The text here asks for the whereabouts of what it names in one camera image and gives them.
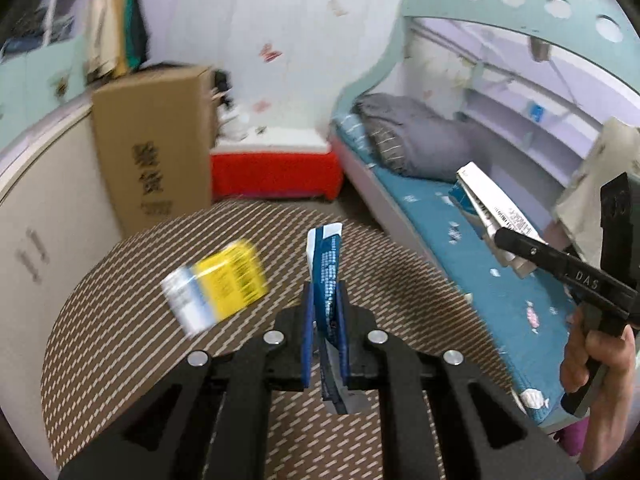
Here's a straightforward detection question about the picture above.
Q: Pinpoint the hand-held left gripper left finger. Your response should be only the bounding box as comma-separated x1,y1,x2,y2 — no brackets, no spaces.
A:
57,282,317,480

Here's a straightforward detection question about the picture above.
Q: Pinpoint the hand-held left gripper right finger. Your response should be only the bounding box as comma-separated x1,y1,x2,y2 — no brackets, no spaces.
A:
335,282,586,480

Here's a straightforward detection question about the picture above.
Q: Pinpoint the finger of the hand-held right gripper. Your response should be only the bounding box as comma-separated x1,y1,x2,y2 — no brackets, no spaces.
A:
494,227,640,319

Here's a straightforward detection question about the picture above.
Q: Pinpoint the blue snack packet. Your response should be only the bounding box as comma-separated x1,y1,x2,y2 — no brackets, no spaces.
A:
306,222,366,416

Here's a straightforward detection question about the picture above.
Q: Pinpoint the white and blue carton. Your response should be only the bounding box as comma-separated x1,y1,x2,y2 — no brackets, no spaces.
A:
448,162,548,281

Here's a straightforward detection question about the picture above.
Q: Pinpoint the yellow blue white box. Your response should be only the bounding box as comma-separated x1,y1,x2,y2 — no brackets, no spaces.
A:
161,239,271,336

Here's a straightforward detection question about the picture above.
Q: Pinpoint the person's right forearm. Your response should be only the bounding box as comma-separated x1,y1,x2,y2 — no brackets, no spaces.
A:
580,345,640,476

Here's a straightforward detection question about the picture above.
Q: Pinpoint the person's right hand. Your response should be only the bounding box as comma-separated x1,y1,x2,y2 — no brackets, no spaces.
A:
559,305,636,401

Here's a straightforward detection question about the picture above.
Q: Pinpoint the teal quilted bed cover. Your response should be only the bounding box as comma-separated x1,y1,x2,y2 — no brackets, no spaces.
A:
332,125,581,426

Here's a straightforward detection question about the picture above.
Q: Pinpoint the round table with patterned cloth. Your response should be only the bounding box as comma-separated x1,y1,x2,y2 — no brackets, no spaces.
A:
40,199,518,480

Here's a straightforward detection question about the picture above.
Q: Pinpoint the magenta cloth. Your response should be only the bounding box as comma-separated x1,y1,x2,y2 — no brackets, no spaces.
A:
560,419,592,457

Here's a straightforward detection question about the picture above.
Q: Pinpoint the red storage bench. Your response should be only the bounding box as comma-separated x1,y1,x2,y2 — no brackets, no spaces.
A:
210,129,343,203

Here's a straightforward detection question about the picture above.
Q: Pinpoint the light blue patterned pillow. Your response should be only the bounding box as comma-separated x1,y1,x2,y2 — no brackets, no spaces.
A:
332,112,376,166

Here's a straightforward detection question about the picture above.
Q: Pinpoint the white plastic bag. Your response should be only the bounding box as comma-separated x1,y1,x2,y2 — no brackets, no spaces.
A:
217,105,252,142

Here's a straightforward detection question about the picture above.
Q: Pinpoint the large cardboard box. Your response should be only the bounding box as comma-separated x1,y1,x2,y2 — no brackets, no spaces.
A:
91,65,221,238

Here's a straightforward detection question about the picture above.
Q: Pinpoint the bed frame with teal headboard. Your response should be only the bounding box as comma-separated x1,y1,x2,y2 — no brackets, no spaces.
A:
327,0,640,441

